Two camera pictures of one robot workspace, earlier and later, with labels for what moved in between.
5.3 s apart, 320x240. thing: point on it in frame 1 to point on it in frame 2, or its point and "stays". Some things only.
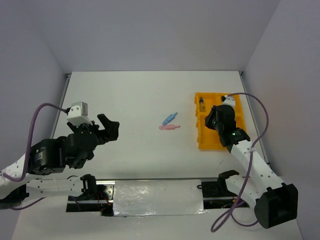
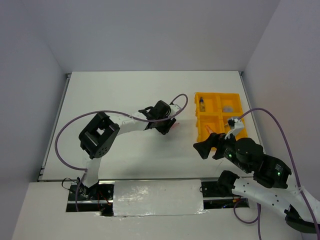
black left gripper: [111, 133] to [165, 130]
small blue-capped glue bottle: [202, 105] stays
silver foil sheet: [135, 198] stays
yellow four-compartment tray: [208, 138] stays
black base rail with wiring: [215, 195] stays
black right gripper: [207, 120] to [214, 139]
